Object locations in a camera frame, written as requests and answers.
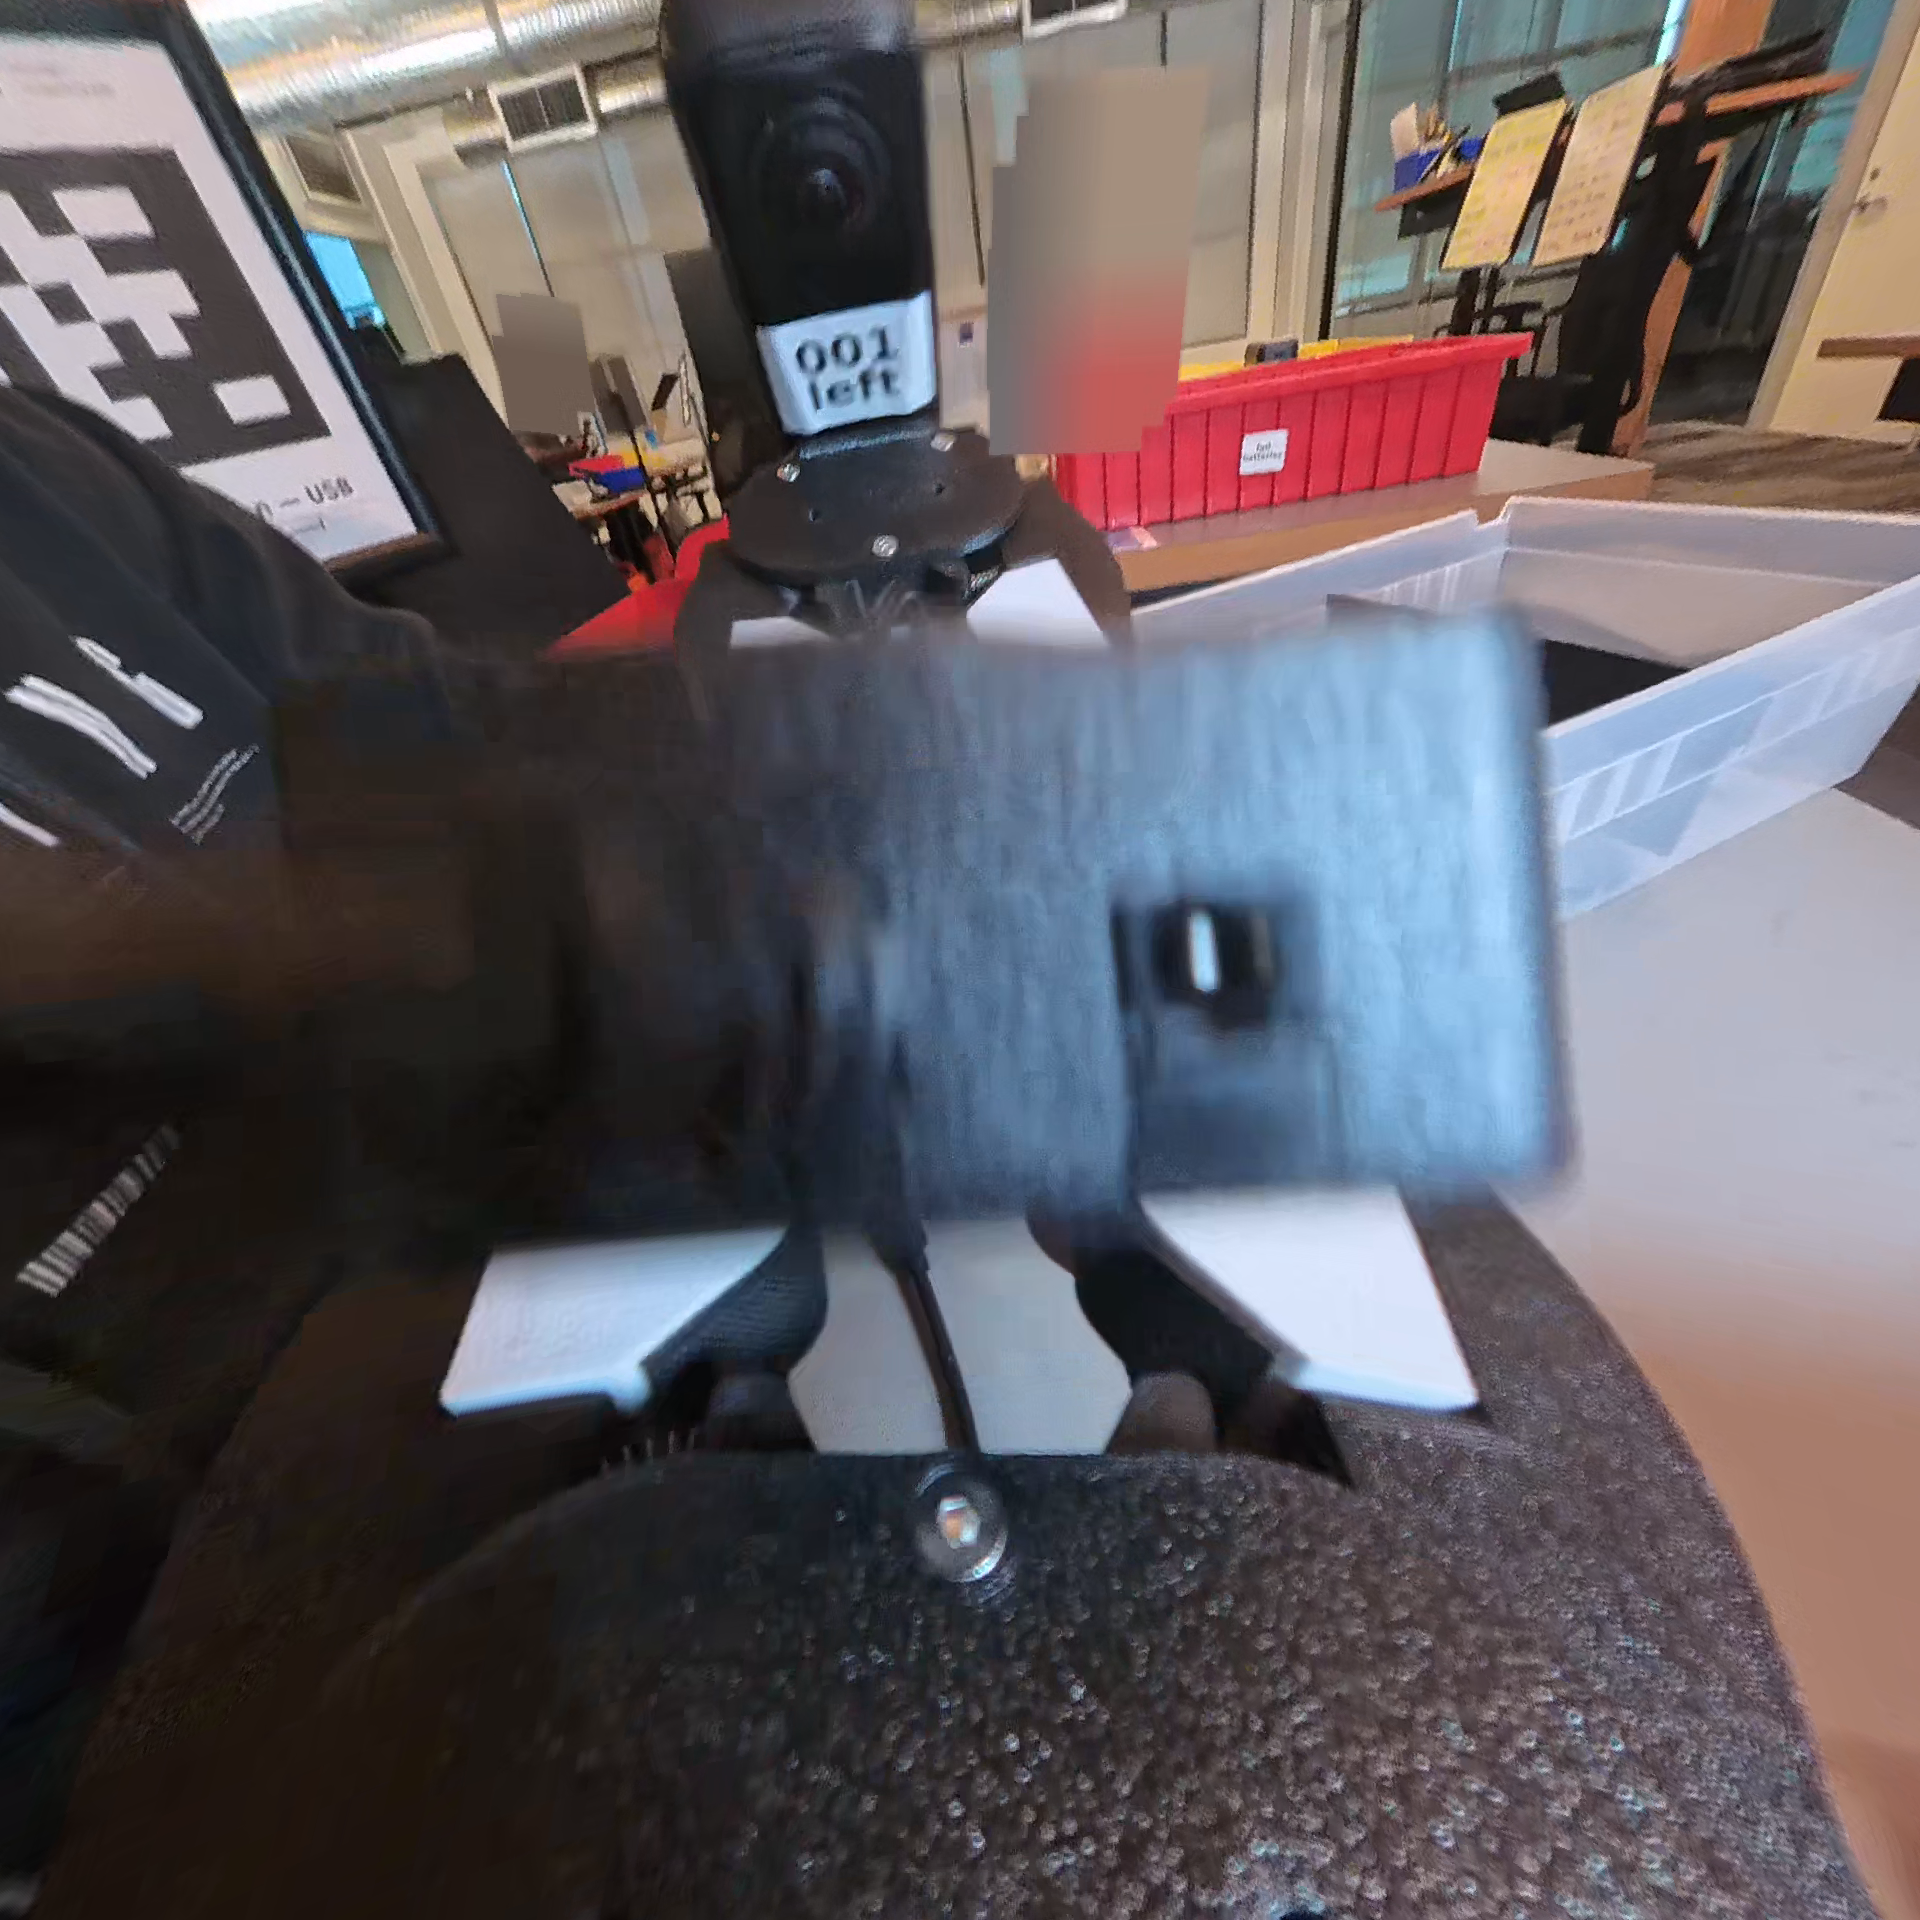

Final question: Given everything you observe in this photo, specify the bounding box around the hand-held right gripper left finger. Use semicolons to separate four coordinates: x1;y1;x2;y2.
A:
439;1222;831;1420

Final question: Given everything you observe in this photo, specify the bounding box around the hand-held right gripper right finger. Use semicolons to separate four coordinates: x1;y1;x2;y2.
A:
1068;1192;1489;1414

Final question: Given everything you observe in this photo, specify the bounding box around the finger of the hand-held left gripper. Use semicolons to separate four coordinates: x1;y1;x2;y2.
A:
960;565;1108;650

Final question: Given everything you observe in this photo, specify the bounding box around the black usb hub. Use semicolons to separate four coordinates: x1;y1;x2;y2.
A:
287;613;1577;1251

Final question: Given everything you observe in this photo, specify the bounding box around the thin black hub cable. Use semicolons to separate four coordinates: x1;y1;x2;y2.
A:
878;1228;988;1456

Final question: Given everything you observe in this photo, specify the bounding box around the clear plastic bin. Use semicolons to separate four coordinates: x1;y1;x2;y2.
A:
1124;497;1920;921

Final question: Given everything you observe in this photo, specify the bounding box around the red bin with white label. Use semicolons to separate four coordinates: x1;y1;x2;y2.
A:
1050;334;1537;531

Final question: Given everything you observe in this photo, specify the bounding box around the black divider in clear bin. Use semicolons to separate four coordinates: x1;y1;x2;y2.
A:
1537;638;1671;731

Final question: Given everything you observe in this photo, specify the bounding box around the yellow paper sheet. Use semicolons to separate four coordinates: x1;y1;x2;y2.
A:
1440;97;1570;275

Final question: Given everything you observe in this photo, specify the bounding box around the framed checkered code sign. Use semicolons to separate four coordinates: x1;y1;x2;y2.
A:
0;0;455;584

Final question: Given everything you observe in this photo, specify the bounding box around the cream paper sheet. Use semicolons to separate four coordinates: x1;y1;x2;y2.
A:
1529;65;1671;269

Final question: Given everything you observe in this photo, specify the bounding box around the person's black printed clothing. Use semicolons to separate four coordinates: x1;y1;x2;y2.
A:
0;381;497;1907

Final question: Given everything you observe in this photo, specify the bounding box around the pale door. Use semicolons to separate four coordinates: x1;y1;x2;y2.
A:
1751;0;1920;442

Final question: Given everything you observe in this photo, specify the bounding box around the silver ventilation duct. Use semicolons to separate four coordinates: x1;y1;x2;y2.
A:
194;0;1039;145

